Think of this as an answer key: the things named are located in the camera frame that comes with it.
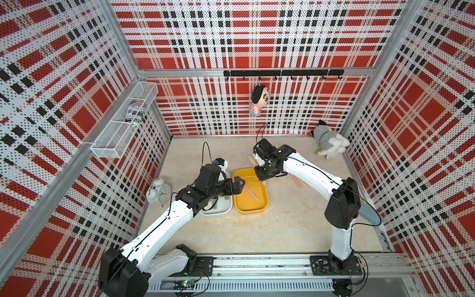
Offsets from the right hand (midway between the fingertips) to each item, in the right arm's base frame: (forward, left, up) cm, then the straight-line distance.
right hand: (264, 175), depth 85 cm
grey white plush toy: (+24, -40, -6) cm, 48 cm away
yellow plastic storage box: (-6, +9, -17) cm, 21 cm away
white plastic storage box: (-8, +20, -15) cm, 27 cm away
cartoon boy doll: (+33, +1, +19) cm, 38 cm away
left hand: (-6, +12, +4) cm, 14 cm away
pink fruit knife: (-2, +6, -14) cm, 15 cm away
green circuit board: (-41, +32, -13) cm, 54 cm away
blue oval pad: (-14, -50, -14) cm, 53 cm away
